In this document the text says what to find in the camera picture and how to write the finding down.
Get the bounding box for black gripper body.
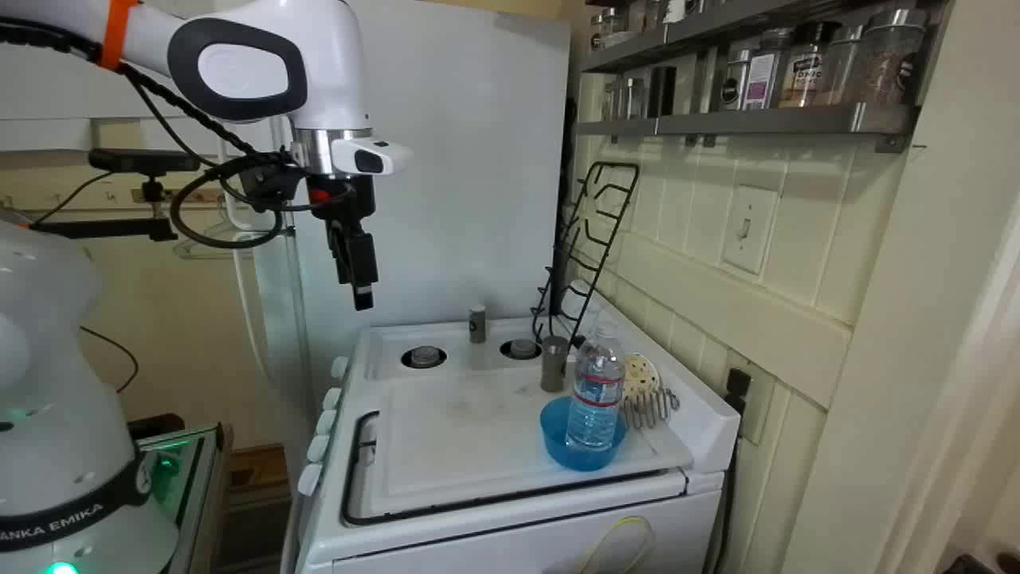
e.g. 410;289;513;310
305;171;383;282

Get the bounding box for clear plastic water bottle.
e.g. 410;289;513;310
562;337;627;458

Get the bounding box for small glass spice jar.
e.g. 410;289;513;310
711;47;752;114
623;66;652;120

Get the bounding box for dark spice jar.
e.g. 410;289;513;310
646;64;682;120

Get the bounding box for spice jar with pink label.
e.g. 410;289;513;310
744;45;784;114

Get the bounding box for glass spice jar brown contents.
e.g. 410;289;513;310
777;22;846;112

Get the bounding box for round stove burner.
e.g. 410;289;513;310
496;334;545;365
397;343;449;372

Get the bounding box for large white panel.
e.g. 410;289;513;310
292;0;573;334

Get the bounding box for white cutting board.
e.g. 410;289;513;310
372;371;668;509

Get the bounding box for blue plastic bowl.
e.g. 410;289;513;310
534;394;632;474

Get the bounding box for robot control box green light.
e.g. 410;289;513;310
125;419;233;574

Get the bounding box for white stove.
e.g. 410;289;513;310
281;301;744;574

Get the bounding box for beige dotted round sponge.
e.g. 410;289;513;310
623;353;665;404

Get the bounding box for large clear glass jar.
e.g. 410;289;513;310
848;4;931;108

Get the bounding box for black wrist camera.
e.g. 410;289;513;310
233;156;313;218

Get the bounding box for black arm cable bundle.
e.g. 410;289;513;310
0;13;319;254

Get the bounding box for black camera on stand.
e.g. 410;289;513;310
29;143;207;246

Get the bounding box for black wire stove grate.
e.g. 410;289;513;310
530;156;644;350

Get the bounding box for orange cable strap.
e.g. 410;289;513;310
99;0;145;74

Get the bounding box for metal wire whisk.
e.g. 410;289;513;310
623;386;686;434

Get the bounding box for black power plug cord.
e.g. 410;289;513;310
704;365;755;574

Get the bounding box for grey wall shelf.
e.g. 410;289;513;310
576;0;890;78
570;103;925;152

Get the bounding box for white light switch plate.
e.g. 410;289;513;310
721;184;781;282

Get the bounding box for white wall outlet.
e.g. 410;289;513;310
731;371;777;451

